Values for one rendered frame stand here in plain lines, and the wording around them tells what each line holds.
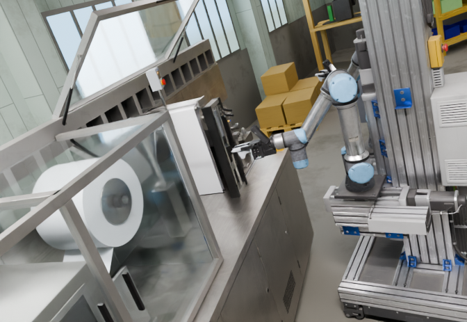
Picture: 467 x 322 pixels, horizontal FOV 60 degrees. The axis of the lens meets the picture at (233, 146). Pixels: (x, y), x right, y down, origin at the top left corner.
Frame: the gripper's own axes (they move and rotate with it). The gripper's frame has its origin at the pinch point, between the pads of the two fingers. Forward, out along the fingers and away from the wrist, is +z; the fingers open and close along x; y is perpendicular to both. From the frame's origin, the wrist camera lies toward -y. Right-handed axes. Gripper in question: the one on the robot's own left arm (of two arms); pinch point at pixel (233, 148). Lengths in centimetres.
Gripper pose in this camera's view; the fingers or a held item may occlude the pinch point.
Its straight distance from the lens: 201.0
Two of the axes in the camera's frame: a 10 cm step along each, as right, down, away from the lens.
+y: 2.8, 9.4, 2.1
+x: 1.3, -2.5, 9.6
